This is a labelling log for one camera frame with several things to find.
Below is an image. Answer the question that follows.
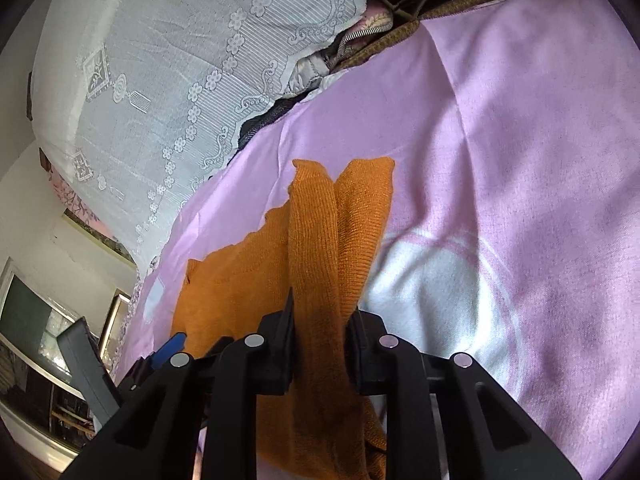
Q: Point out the white lace cover cloth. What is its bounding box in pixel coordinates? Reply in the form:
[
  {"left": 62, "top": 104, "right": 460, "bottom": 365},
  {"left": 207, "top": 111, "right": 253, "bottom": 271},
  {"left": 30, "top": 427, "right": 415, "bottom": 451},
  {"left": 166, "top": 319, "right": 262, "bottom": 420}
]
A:
[{"left": 29, "top": 0, "right": 432, "bottom": 271}]

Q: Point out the orange knitted cat cardigan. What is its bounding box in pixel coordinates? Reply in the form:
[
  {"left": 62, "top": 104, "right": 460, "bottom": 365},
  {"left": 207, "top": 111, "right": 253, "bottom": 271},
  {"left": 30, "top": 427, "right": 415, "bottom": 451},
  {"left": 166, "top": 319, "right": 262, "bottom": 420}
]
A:
[{"left": 171, "top": 157, "right": 394, "bottom": 479}]

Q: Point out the pink floral pillow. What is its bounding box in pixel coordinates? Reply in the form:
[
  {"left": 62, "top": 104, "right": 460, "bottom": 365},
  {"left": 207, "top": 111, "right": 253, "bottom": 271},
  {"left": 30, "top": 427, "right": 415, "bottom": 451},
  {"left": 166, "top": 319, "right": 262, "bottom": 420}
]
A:
[{"left": 38, "top": 148, "right": 134, "bottom": 263}]

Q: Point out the pink bed sheet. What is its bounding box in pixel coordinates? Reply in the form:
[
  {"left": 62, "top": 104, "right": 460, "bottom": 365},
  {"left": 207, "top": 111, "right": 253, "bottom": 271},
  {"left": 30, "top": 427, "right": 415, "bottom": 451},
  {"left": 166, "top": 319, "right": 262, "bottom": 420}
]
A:
[{"left": 116, "top": 0, "right": 639, "bottom": 479}]

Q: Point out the framed picture by bed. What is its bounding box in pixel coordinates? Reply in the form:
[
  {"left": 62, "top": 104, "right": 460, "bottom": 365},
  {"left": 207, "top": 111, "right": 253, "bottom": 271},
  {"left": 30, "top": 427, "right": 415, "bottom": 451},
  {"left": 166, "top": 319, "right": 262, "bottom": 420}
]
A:
[{"left": 99, "top": 289, "right": 130, "bottom": 362}]

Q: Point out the window with white frame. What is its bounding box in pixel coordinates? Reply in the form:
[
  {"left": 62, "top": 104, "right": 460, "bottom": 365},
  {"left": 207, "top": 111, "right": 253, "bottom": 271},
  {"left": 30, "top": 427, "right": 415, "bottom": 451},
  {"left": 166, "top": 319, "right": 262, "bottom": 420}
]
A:
[{"left": 1, "top": 260, "right": 96, "bottom": 469}]

